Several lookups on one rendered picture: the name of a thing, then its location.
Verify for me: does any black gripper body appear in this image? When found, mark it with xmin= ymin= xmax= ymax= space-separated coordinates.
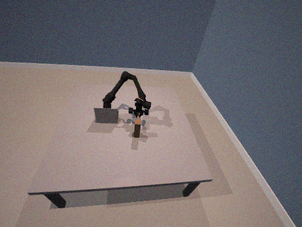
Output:
xmin=129 ymin=106 xmax=148 ymax=115

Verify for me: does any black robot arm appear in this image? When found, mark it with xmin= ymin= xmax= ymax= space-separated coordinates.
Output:
xmin=102 ymin=71 xmax=151 ymax=110

